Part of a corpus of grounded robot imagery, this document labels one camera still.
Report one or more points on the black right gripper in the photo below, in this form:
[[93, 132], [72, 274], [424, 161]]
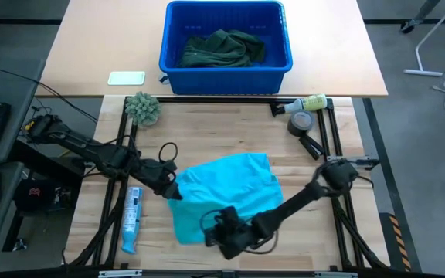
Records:
[[238, 237]]

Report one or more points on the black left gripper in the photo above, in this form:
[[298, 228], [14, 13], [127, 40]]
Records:
[[155, 173]]

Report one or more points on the teal shirt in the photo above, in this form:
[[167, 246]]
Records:
[[226, 185]]

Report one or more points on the dark green knit garment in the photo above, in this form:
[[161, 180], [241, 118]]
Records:
[[222, 50]]

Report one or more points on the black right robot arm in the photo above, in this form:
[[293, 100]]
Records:
[[296, 199]]

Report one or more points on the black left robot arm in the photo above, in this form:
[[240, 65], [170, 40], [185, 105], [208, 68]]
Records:
[[83, 148]]

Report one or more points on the light blue tube bottle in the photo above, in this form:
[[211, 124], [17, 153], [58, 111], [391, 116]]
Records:
[[131, 216]]

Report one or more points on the potted green succulent plant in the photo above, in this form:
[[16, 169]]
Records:
[[143, 108]]

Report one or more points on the blue plastic bin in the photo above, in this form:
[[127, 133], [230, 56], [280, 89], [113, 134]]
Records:
[[226, 81]]

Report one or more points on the pale rectangular plastic lid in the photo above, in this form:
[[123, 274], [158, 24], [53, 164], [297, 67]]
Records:
[[126, 78]]

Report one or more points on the black tape roll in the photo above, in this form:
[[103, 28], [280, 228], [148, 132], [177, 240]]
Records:
[[300, 123]]

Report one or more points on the yellow label squeeze bottle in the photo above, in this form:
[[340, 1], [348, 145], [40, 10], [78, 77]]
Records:
[[311, 103]]

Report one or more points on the black yellow hazard strip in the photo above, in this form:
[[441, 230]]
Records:
[[398, 239]]

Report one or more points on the white floor stand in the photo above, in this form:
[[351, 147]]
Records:
[[423, 72]]

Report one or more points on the black caster desk leg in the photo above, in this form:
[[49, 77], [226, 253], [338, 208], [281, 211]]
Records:
[[410, 25]]

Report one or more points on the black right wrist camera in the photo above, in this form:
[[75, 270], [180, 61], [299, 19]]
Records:
[[230, 216]]

